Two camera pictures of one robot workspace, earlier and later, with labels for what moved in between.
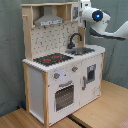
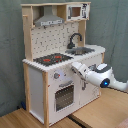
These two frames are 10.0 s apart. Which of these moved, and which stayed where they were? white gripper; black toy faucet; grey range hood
Moved: white gripper
Stayed: black toy faucet; grey range hood
